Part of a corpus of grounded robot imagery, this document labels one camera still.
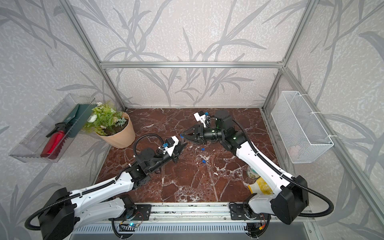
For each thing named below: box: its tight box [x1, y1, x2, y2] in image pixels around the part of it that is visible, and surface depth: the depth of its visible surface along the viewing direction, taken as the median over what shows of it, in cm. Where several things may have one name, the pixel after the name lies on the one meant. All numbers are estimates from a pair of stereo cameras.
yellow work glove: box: [248, 176, 274, 195], surface depth 83 cm
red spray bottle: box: [40, 122, 71, 160], surface depth 61 cm
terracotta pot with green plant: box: [83, 102, 136, 149], surface depth 86 cm
